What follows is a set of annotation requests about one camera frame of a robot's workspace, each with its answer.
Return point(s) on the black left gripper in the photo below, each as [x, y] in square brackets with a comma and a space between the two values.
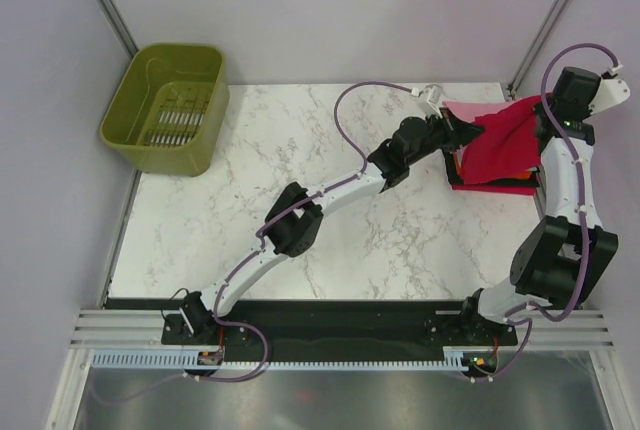
[456, 132]

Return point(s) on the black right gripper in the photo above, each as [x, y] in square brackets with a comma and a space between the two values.
[539, 109]

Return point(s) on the pink folded t shirt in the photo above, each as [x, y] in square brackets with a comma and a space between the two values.
[470, 112]

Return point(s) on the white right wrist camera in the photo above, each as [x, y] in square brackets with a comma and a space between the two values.
[612, 91]

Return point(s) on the olive green plastic basket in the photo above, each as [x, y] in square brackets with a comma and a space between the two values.
[167, 112]

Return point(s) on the red t shirt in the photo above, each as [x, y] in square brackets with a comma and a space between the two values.
[514, 149]

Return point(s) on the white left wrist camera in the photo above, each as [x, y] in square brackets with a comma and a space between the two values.
[429, 99]

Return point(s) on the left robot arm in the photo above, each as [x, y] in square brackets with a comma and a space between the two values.
[293, 222]

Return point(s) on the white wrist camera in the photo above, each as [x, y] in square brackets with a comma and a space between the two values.
[612, 91]
[429, 99]

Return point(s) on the magenta folded t shirt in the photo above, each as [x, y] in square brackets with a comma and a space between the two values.
[520, 191]

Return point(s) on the aluminium front rail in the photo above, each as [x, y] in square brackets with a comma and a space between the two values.
[583, 330]

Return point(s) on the aluminium frame post right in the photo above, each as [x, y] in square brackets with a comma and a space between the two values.
[549, 22]

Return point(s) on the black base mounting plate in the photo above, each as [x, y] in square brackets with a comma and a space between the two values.
[346, 328]

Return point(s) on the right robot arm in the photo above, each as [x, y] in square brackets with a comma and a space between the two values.
[559, 263]

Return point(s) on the white slotted cable duct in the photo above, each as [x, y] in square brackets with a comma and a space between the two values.
[447, 359]

